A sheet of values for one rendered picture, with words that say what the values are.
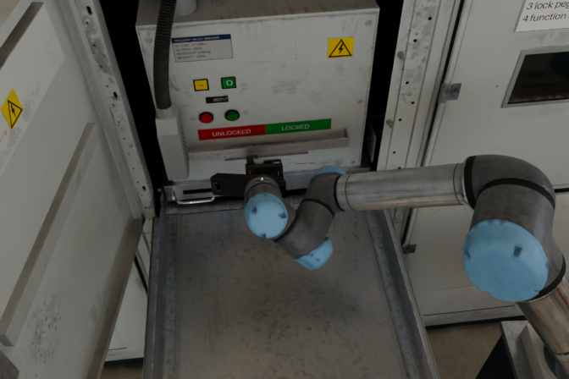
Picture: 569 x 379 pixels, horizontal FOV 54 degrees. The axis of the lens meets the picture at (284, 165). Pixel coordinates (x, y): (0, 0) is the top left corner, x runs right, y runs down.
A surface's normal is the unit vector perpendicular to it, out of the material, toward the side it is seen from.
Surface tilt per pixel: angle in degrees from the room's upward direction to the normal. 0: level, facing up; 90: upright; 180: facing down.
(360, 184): 39
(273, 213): 60
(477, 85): 90
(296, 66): 90
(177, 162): 90
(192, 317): 0
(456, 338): 0
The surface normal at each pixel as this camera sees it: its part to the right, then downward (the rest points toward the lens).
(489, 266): -0.47, 0.59
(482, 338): -0.01, -0.68
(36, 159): 1.00, 0.04
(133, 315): 0.11, 0.73
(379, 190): -0.62, 0.00
